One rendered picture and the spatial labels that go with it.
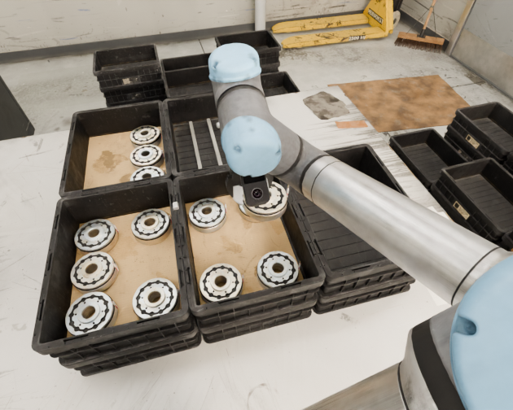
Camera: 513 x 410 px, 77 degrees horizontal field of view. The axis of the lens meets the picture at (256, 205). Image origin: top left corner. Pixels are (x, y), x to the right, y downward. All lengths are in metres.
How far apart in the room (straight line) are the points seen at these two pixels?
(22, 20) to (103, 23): 0.70
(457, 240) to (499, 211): 1.53
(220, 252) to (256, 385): 0.33
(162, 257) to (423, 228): 0.67
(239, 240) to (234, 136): 0.51
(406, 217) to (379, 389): 0.20
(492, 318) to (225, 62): 0.42
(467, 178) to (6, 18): 3.97
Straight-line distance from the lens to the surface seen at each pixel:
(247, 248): 0.87
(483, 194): 1.94
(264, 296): 0.70
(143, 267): 0.89
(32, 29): 4.11
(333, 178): 0.45
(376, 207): 0.41
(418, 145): 2.27
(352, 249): 0.91
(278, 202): 0.73
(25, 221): 1.33
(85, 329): 0.84
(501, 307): 0.19
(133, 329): 0.72
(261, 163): 0.43
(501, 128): 2.47
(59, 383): 1.00
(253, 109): 0.44
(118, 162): 1.18
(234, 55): 0.50
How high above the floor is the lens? 1.57
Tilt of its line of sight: 50 degrees down
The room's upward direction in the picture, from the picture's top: straight up
